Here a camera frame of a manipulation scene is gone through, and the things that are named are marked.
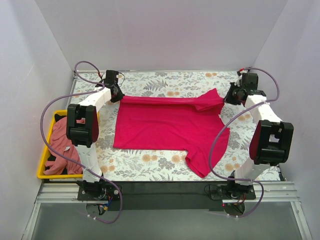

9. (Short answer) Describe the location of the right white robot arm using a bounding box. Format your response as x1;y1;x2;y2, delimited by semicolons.
224;69;294;199

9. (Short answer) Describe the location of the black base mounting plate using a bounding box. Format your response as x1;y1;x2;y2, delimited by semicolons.
76;180;256;212

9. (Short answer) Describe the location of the magenta t shirt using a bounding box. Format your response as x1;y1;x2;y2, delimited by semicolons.
113;88;230;178

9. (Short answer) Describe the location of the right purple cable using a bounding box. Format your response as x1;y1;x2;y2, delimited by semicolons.
207;66;281;219

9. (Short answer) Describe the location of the black garment in bin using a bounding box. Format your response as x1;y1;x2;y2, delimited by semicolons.
54;113;66;122

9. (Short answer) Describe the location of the purple cable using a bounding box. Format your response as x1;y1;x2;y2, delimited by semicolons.
39;60;124;224
207;66;281;219

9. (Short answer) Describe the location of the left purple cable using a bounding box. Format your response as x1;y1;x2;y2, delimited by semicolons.
39;60;124;224

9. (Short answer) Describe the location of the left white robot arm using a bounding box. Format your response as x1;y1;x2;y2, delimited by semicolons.
66;70;125;183

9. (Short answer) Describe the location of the aluminium frame rail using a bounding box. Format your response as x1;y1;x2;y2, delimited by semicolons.
36;181;301;203

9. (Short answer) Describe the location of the salmon pink t shirt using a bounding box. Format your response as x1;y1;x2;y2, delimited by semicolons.
43;117;83;176

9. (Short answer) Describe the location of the yellow plastic bin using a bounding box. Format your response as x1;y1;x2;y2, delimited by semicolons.
36;109;100;180

